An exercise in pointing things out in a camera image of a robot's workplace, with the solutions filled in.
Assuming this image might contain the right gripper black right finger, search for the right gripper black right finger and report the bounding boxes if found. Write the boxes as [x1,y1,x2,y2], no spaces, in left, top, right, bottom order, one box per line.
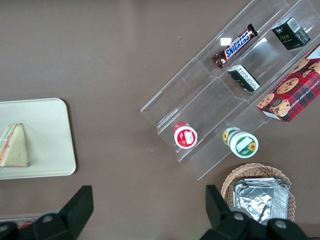
[200,184,266,240]

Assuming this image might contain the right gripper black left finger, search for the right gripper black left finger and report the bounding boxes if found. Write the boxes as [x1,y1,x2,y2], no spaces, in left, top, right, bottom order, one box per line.
[27,185,94,240]

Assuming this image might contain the triangular sandwich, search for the triangular sandwich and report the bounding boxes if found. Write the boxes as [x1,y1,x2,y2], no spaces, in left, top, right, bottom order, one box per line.
[0,122,31,168]

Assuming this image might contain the light tan wicker basket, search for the light tan wicker basket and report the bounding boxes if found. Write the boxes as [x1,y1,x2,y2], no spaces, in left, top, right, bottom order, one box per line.
[220,162,296,224]

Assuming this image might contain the beige plastic tray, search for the beige plastic tray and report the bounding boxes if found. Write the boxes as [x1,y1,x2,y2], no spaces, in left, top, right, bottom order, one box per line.
[0,97,77,181]

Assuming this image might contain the stack of foil containers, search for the stack of foil containers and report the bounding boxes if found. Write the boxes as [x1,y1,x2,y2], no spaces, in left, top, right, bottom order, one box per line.
[232,177,291,226]

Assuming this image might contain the green lid yogurt cup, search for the green lid yogurt cup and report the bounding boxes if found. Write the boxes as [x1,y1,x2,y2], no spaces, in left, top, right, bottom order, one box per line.
[221,126,260,160]

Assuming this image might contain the red lid yogurt cup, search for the red lid yogurt cup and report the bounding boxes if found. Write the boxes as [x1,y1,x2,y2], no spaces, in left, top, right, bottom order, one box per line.
[173,120,199,150]

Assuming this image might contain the clear acrylic stepped shelf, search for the clear acrylic stepped shelf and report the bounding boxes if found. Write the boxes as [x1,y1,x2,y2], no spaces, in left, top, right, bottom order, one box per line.
[139,0,320,182]

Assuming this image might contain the small black box white label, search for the small black box white label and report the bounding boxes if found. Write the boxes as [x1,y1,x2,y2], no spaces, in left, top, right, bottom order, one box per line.
[227,64,261,93]

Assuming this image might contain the red chocolate chip cookie box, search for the red chocolate chip cookie box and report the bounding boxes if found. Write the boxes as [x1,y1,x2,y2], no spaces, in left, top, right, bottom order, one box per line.
[256,43,320,124]

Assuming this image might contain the Snickers chocolate bar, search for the Snickers chocolate bar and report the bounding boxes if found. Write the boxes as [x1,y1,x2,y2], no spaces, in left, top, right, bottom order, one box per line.
[211,23,259,70]

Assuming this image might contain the small black Face box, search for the small black Face box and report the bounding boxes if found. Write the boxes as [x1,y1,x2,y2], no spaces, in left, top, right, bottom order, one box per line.
[270,16,312,52]

